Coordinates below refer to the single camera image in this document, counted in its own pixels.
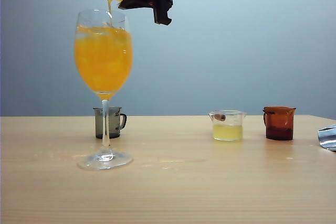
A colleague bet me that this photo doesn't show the smoked grey measuring cup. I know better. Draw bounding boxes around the smoked grey measuring cup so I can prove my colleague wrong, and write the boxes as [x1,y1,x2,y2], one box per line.
[93,106,128,140]

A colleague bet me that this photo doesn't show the clear measuring cup yellow juice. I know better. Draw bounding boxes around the clear measuring cup yellow juice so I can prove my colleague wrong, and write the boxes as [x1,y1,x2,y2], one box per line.
[208,110,247,142]

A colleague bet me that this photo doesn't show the amber brown measuring cup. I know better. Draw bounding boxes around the amber brown measuring cup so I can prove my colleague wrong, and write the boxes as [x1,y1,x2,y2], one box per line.
[262,105,297,141]

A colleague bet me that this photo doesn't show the clear stemmed wine glass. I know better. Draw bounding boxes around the clear stemmed wine glass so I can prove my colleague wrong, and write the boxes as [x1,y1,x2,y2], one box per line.
[73,9,134,171]

